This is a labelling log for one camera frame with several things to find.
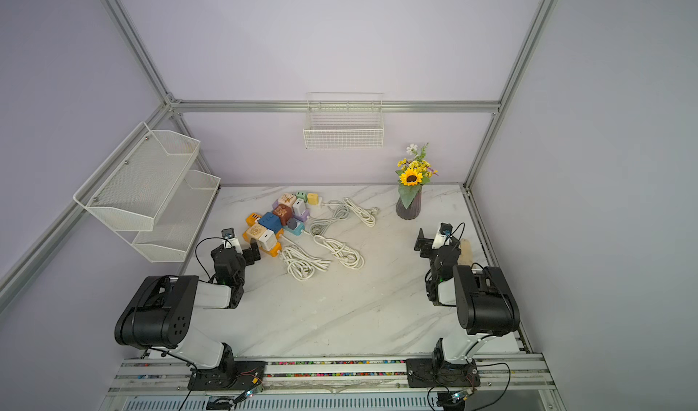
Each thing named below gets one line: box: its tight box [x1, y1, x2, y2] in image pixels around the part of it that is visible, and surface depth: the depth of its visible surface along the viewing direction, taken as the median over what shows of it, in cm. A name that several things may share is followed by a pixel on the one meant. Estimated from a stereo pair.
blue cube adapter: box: [258, 211, 283, 234], surface depth 100 cm
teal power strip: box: [281, 218, 306, 236], surface depth 106 cm
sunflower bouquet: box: [395, 142, 439, 210], surface depth 92 cm
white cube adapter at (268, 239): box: [258, 229, 278, 252], surface depth 96 cm
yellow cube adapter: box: [307, 192, 320, 206], surface depth 110 cm
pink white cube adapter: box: [278, 192, 297, 207], surface depth 106 cm
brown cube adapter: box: [272, 203, 293, 226], surface depth 103 cm
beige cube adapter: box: [246, 223, 268, 245], surface depth 97 cm
